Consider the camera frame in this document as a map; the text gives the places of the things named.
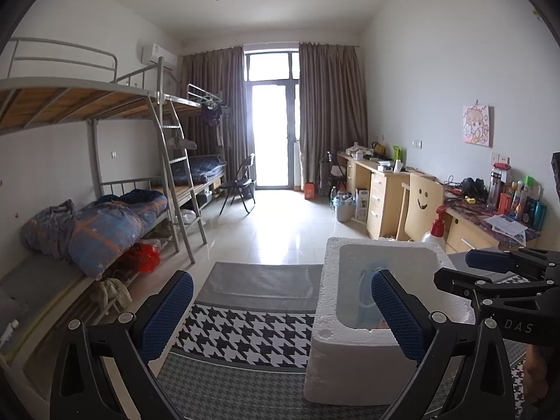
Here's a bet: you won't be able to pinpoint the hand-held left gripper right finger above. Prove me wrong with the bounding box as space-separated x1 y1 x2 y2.
371 270 515 420

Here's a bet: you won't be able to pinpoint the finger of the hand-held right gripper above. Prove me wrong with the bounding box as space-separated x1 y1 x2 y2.
465 248 550 274
434 267 495 302

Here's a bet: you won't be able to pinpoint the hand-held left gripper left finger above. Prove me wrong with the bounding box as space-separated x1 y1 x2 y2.
50 270 194 420

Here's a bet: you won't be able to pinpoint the blue face mask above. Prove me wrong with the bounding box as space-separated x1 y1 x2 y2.
352 260 397 331

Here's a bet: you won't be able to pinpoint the white foam box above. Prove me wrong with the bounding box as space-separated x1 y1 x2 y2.
303 236 477 407

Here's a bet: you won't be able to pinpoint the person's right hand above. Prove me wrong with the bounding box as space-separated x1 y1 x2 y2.
524 343 550 405

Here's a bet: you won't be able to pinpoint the white papers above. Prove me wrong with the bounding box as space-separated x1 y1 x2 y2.
483 214 528 239

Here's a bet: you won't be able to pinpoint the wooden desk with patterned cover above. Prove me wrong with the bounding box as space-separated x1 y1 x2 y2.
442 188 541 254

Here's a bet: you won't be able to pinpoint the white pump bottle red top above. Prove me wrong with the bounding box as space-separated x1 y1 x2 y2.
420 207 447 254

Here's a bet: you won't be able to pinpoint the red plastic bag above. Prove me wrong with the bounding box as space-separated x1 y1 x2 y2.
127 243 162 274

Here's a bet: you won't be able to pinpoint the beige cloth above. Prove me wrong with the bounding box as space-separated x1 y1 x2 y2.
91 278 132 316

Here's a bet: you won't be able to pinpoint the cluster of toiletry bottles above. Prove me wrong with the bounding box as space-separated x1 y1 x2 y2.
490 164 547 230

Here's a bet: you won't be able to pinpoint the black headphones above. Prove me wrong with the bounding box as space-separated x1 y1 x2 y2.
461 177 488 200

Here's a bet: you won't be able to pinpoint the houndstooth tablecloth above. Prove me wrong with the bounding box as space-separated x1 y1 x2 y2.
155 247 560 420

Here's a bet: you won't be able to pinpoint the wooden chair with smiley face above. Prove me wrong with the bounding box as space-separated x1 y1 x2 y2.
396 173 445 242

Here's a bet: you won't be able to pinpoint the blue plaid quilt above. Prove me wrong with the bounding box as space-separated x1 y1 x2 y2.
68 189 169 278

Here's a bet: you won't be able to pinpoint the wooden desk with drawers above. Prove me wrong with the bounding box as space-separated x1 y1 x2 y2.
337 151 436 239

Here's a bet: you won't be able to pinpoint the grey trash bin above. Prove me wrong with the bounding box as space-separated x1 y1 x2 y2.
332 195 354 223

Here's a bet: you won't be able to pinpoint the dark blue folded bedding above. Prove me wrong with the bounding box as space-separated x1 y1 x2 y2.
168 155 228 187

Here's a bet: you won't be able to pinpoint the black folding chair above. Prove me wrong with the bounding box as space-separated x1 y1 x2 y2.
219 153 257 215

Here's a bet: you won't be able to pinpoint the grey blue blanket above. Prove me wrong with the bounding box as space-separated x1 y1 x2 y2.
20 199 77 263

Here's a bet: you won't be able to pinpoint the dark hanging clothes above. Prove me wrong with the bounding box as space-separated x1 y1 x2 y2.
199 103 228 127

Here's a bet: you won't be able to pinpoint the glass balcony door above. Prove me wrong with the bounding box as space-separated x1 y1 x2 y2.
243 46 302 191

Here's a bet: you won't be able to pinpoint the brown curtain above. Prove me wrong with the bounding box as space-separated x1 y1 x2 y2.
299 43 368 184
179 46 254 184

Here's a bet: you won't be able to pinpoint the metal bunk bed with ladder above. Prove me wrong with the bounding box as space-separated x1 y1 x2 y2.
0 37 208 403

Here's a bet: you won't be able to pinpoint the white air conditioner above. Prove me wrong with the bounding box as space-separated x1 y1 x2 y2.
139 41 178 70

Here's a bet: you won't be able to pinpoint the cartoon wall picture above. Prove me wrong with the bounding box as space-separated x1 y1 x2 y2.
463 104 494 147

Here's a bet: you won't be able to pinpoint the dark folded frame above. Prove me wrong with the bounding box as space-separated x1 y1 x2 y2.
321 151 348 197

